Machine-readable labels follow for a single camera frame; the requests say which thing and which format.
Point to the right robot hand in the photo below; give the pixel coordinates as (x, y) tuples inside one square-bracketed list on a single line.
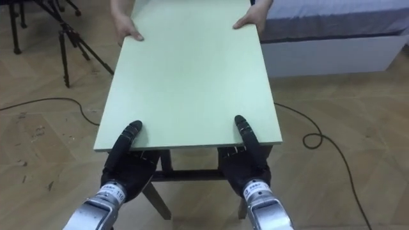
[(246, 169)]

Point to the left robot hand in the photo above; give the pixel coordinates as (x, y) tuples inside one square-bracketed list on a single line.
[(128, 172)]

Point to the pale green table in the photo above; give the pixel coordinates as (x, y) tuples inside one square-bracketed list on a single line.
[(188, 80)]

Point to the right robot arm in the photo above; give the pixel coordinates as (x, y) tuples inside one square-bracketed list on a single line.
[(266, 207)]

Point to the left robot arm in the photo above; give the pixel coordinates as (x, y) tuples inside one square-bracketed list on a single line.
[(96, 207)]

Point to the black tripod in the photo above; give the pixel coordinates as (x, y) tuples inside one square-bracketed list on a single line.
[(68, 38)]

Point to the grey bed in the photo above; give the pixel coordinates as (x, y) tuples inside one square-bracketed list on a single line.
[(332, 38)]

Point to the black stand legs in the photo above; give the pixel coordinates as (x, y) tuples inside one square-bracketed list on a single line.
[(16, 22)]

